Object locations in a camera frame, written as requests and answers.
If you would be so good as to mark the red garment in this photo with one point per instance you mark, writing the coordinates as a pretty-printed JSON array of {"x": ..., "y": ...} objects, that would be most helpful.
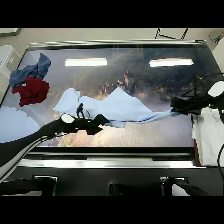
[{"x": 32, "y": 91}]

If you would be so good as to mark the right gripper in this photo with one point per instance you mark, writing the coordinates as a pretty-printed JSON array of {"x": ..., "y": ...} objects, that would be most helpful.
[{"x": 185, "y": 104}]

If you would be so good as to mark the silver frame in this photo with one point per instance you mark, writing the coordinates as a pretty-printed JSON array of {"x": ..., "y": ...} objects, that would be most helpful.
[{"x": 106, "y": 163}]

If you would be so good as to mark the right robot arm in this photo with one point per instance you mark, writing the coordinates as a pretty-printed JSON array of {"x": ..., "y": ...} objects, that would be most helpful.
[{"x": 216, "y": 91}]

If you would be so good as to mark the white garment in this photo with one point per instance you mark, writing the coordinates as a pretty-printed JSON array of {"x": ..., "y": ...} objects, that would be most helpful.
[{"x": 209, "y": 136}]

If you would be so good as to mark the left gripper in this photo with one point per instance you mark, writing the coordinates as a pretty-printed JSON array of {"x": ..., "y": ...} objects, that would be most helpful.
[{"x": 93, "y": 124}]

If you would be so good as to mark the pale blue garment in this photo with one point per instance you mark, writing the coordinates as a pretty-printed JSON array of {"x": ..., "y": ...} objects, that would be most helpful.
[{"x": 15, "y": 125}]

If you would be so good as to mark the light blue long-sleeved shirt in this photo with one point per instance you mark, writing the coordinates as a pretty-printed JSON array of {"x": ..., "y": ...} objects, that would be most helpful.
[{"x": 120, "y": 105}]

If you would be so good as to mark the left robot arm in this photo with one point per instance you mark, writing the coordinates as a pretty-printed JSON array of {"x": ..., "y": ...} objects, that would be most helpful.
[{"x": 30, "y": 140}]

